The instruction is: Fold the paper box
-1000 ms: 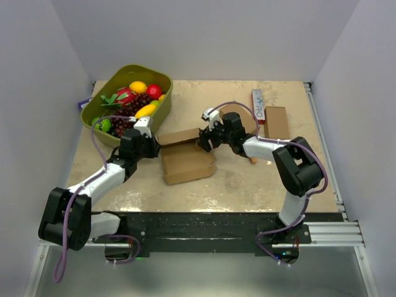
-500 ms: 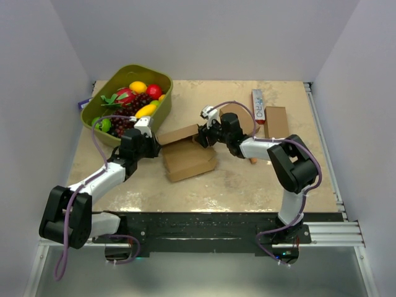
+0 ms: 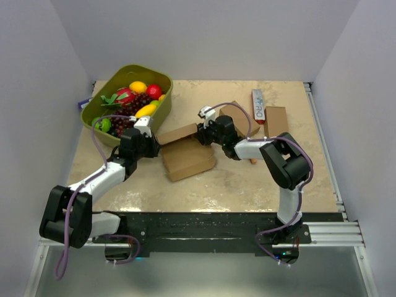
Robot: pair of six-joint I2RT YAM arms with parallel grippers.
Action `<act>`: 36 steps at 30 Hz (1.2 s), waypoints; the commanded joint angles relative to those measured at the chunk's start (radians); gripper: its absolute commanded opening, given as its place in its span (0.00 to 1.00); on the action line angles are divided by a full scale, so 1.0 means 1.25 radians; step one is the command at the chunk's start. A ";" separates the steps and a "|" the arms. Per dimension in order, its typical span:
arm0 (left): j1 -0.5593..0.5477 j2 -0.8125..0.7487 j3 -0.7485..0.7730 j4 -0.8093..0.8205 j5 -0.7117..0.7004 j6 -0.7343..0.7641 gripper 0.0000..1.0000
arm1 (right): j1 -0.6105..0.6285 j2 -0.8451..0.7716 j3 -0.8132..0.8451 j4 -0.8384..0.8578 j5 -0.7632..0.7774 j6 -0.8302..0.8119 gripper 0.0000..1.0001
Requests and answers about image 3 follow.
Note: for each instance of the dark red toy grapes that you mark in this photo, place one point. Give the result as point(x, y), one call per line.
point(121, 122)

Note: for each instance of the closed brown box right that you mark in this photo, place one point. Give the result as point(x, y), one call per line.
point(276, 121)

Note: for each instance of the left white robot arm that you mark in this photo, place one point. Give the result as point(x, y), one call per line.
point(68, 217)

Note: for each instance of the red toy apple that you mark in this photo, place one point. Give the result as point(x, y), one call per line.
point(154, 91)

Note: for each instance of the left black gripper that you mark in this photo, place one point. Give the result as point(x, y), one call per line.
point(154, 145)

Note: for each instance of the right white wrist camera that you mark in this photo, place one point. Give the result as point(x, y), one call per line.
point(207, 113)

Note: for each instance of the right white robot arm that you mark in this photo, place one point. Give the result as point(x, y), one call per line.
point(288, 164)

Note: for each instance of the toothpaste box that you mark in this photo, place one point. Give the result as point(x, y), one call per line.
point(258, 106)

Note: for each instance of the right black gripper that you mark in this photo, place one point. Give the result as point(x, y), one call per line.
point(202, 131)

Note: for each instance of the pink toy dragon fruit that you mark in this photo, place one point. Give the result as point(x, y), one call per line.
point(124, 97)

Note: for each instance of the yellow toy mango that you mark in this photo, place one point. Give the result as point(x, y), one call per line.
point(146, 110)

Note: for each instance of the purple toy grapes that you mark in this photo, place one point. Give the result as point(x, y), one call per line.
point(139, 102)

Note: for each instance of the green toy watermelon ball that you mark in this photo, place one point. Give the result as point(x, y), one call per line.
point(103, 125)

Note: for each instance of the blue white packet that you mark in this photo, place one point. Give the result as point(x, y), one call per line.
point(82, 104)

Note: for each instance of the closed brown box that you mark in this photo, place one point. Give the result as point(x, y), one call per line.
point(240, 120)
point(276, 121)

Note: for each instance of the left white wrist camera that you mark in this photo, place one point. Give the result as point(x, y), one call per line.
point(143, 124)

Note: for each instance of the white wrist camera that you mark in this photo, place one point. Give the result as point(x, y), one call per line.
point(207, 113)
point(143, 124)

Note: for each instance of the green plastic basket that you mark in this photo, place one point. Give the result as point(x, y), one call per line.
point(102, 105)

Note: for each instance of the closed brown box middle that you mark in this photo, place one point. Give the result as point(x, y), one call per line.
point(240, 120)

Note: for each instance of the yellow toy lemon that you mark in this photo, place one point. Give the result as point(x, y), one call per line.
point(138, 87)

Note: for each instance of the brown cardboard box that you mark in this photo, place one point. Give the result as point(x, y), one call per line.
point(183, 155)

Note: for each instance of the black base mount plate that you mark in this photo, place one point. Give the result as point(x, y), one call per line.
point(195, 232)

